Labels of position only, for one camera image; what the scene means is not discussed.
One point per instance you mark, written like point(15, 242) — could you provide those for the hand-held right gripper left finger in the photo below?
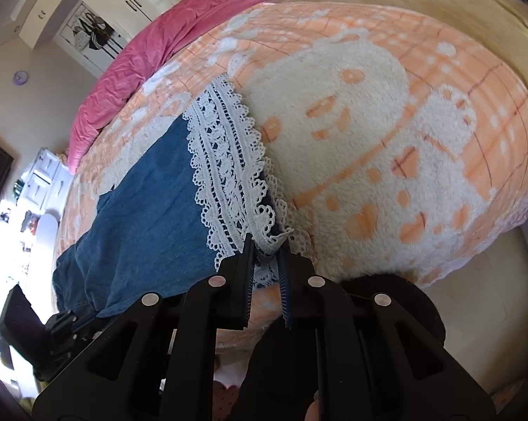
point(248, 280)

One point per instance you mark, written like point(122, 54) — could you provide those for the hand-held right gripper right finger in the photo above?
point(285, 289)

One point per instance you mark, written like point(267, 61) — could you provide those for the white round chair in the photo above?
point(47, 230)

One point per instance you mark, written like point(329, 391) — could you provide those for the white drawer cabinet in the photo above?
point(40, 175)

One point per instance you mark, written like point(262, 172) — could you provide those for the orange white printed blanket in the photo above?
point(356, 140)

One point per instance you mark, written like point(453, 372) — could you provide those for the pink duvet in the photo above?
point(128, 74)

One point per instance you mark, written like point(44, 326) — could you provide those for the hanging clothes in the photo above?
point(93, 30)

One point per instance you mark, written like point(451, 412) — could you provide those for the purple wall clock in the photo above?
point(20, 77)

